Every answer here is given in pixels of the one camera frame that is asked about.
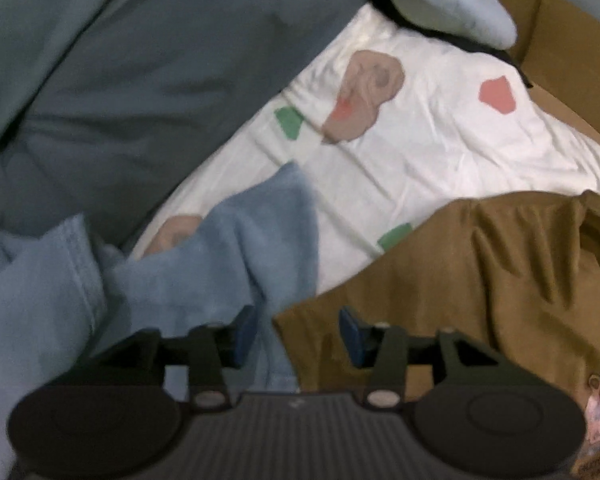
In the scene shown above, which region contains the brown t-shirt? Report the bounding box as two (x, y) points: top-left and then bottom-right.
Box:
(272, 190), (600, 480)

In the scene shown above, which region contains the dark grey pillow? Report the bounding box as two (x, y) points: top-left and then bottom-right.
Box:
(0, 0), (368, 256)

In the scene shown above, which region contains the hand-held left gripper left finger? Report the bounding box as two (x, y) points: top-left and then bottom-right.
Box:
(75, 305), (257, 408)

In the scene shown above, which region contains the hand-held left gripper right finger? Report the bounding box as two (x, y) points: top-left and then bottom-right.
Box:
(339, 306), (526, 407)

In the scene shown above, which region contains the large cardboard sheet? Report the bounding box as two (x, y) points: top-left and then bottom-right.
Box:
(445, 0), (600, 156)

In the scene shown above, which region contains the cream printed blanket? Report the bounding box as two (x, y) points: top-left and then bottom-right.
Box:
(130, 2), (600, 296)

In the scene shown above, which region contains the light blue cloth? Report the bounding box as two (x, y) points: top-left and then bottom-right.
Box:
(0, 160), (321, 480)

